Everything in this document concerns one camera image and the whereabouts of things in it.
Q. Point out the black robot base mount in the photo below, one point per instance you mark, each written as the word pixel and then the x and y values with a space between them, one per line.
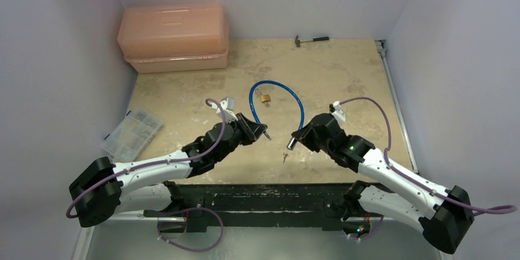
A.
pixel 328 206

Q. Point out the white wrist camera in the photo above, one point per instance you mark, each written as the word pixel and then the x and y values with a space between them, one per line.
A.
pixel 226 109
pixel 335 109

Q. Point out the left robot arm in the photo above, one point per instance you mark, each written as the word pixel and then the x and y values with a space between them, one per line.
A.
pixel 98 192

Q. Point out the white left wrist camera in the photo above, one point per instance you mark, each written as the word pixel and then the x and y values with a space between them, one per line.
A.
pixel 226 109

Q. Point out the clear plastic screw organizer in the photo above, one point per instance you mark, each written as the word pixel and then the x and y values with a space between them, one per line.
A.
pixel 129 139

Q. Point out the pink plastic toolbox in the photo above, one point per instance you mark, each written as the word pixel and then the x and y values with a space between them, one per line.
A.
pixel 185 37

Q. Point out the small black-handled hammer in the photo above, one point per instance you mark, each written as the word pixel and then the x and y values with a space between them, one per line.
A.
pixel 298 41

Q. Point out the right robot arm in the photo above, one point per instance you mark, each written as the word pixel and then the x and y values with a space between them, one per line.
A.
pixel 432 209

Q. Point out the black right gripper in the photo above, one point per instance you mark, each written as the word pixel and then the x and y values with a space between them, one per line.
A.
pixel 310 133

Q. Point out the blue cable lock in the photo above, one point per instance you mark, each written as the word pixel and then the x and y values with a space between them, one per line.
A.
pixel 255 86

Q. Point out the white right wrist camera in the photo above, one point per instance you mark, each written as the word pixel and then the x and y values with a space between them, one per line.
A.
pixel 335 109

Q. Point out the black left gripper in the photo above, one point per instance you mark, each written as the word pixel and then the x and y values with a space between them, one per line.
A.
pixel 251 130

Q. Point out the brass padlock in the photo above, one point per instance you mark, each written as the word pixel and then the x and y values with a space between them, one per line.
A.
pixel 264 98

